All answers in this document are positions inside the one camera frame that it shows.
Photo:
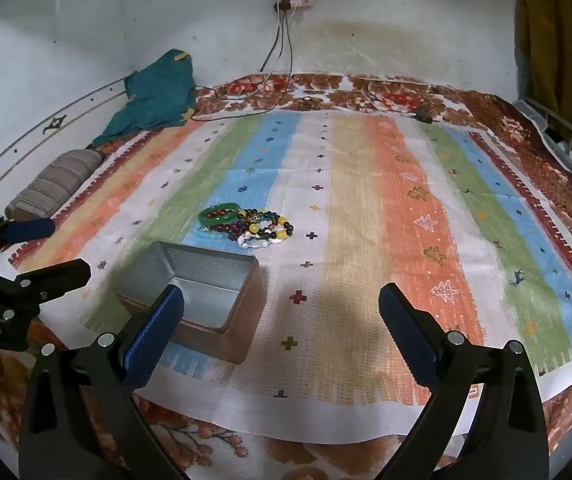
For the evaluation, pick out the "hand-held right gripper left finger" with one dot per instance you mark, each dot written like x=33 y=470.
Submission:
x=155 y=341

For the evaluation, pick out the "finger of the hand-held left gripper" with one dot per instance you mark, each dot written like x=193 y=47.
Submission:
x=58 y=275
x=30 y=230

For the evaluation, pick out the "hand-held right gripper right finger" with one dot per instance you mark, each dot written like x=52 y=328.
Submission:
x=409 y=336

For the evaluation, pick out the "metal tin box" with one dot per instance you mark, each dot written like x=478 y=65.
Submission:
x=216 y=280

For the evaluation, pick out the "green bangle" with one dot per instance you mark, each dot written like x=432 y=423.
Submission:
x=220 y=213

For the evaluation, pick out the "striped grey bolster pillow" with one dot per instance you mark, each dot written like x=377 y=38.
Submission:
x=53 y=185

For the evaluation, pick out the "striped woven mat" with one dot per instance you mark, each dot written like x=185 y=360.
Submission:
x=345 y=200

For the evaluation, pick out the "teal cloth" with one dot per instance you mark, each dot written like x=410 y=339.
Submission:
x=158 y=95

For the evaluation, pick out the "black power adapter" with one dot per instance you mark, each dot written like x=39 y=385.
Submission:
x=423 y=117

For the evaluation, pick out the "black wall hook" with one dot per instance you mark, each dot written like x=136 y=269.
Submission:
x=55 y=124

